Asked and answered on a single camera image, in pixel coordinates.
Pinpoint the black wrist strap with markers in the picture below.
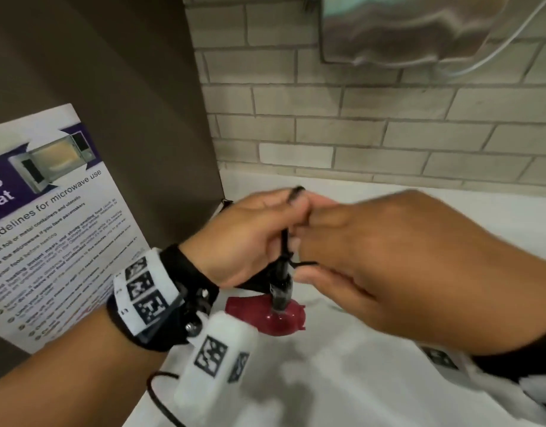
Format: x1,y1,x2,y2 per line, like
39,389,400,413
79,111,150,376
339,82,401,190
106,244,221,353

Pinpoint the white wrist camera with markers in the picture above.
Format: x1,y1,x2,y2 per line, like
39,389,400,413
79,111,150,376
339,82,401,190
417,343,546,427
174,309,260,415

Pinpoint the red hair dryer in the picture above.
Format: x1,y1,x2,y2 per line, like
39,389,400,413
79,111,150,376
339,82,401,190
224,258,308,338

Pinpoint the stainless steel wall dispenser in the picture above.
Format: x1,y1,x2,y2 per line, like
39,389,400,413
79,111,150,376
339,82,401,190
319,0,515,70

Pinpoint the black hair dryer cord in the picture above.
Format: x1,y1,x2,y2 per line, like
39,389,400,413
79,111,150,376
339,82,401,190
273,186,319,281

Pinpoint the person's left forearm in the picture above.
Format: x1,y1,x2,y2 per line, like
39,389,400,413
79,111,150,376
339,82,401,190
0,307,169,427

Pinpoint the person's right hand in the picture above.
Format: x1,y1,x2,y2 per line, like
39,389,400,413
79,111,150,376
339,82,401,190
294,189,546,357

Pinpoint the person's left hand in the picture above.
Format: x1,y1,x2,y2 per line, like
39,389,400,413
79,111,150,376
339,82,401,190
179,189,338,290

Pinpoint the microwave guidelines poster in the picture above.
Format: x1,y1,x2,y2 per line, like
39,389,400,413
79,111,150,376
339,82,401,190
0,103,152,354

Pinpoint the thin black cable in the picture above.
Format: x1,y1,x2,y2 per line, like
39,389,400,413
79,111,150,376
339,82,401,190
146,371,187,427

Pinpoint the white wall cable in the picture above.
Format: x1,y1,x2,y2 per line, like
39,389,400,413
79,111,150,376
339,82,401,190
446,0,546,79

